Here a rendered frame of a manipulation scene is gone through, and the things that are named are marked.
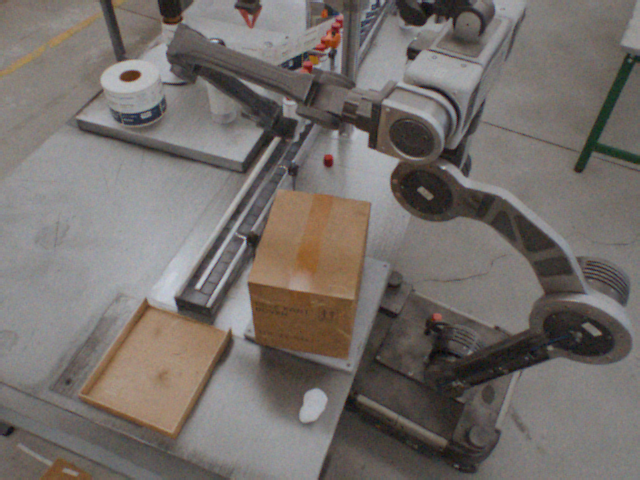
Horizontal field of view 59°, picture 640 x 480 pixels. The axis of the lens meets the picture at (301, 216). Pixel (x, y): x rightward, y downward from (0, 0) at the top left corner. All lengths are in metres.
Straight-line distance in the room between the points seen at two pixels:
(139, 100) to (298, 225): 0.89
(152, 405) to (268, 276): 0.44
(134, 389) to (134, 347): 0.12
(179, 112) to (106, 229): 0.55
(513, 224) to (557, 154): 2.11
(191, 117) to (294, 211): 0.82
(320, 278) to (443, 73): 0.50
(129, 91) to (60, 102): 1.95
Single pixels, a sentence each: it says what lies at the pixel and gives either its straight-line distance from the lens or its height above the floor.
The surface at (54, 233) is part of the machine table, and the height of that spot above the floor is 0.83.
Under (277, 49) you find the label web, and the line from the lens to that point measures 2.14.
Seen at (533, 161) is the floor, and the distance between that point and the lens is 3.44.
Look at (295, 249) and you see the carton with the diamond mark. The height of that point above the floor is 1.12.
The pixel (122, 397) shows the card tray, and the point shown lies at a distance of 1.52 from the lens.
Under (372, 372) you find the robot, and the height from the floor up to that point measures 0.24.
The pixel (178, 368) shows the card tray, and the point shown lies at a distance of 1.52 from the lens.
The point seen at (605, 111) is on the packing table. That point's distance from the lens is 3.21.
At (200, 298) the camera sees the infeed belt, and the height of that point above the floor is 0.88.
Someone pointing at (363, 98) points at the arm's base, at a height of 1.49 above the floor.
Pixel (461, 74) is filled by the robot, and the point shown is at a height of 1.53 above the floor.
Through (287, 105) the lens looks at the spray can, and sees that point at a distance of 1.87.
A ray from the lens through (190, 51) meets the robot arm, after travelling 1.30.
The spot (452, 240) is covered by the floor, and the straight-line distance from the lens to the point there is 2.89.
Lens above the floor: 2.15
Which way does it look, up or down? 48 degrees down
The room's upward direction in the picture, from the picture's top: 1 degrees counter-clockwise
